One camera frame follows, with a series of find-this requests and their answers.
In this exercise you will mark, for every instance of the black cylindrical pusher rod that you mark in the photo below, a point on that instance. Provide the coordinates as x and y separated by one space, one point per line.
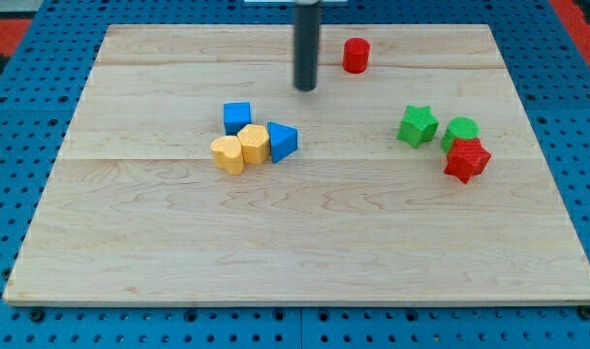
307 24

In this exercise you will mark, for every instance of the yellow hexagon block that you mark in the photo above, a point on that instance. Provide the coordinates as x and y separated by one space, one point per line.
254 140

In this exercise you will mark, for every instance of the yellow heart block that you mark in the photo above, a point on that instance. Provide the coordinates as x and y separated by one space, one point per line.
227 154

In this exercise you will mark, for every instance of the red cylinder block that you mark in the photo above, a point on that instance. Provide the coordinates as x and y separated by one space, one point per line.
356 55

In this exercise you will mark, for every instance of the blue cube block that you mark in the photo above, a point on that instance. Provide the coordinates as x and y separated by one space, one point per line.
236 115

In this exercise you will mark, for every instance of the blue triangle block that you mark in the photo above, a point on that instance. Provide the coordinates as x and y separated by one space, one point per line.
283 140

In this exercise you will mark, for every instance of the green star block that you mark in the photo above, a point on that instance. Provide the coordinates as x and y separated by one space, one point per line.
418 126

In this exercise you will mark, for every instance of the green cylinder block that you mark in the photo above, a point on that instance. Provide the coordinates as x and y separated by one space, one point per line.
460 127

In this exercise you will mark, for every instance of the light wooden board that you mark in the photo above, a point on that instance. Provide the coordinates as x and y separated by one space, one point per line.
135 213

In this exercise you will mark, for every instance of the red star block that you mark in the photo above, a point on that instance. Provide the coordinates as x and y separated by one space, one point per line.
466 158

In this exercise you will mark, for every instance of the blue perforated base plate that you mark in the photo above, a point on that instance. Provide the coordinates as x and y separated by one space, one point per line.
39 89

